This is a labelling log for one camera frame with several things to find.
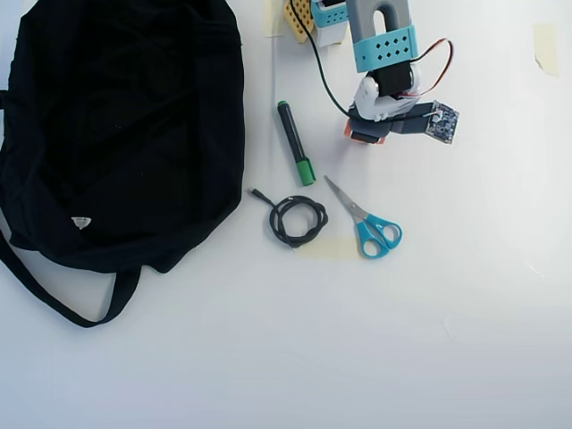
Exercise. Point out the yellow perforated block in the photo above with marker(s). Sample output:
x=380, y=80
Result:
x=297, y=22

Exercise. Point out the narrow masking tape strip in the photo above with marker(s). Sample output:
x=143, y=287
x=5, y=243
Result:
x=273, y=18

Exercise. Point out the torn masking tape piece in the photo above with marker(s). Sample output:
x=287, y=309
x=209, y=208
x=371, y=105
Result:
x=546, y=49

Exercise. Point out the camera circuit board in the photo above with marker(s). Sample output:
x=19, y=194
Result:
x=441, y=123

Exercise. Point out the black fabric bag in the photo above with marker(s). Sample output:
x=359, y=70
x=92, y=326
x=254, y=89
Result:
x=111, y=134

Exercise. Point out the blue grey gripper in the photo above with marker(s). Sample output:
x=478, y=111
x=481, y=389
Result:
x=366, y=136

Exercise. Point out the grey teal white robot arm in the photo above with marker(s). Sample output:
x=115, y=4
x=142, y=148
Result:
x=384, y=49

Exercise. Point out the wide masking tape strip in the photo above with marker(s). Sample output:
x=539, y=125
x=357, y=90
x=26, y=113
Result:
x=322, y=249

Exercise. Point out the teal white robot base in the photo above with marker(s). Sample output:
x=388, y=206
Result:
x=333, y=20

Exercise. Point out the black marker with green cap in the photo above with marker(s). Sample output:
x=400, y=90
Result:
x=292, y=138

